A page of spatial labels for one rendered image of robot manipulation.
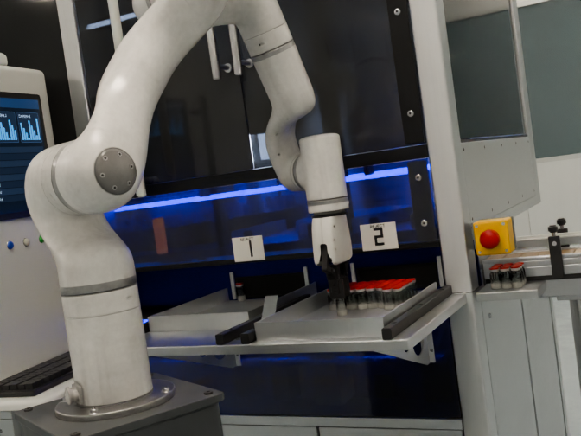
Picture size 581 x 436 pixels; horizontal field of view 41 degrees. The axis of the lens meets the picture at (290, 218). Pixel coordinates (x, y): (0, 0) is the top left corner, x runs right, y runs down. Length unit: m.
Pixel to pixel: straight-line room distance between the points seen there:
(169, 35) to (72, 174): 0.31
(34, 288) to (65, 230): 0.76
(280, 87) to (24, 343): 0.91
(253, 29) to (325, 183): 0.33
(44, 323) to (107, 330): 0.84
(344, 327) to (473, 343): 0.42
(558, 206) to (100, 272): 5.34
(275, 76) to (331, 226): 0.31
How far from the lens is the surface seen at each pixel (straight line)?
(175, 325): 1.75
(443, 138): 1.71
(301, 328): 1.46
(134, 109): 1.28
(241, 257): 1.93
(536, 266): 1.81
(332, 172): 1.57
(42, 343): 2.06
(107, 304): 1.24
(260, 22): 1.52
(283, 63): 1.53
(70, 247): 1.26
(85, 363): 1.27
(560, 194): 6.33
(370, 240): 1.78
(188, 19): 1.36
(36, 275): 2.06
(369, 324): 1.41
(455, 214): 1.72
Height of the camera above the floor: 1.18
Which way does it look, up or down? 3 degrees down
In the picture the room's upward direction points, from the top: 8 degrees counter-clockwise
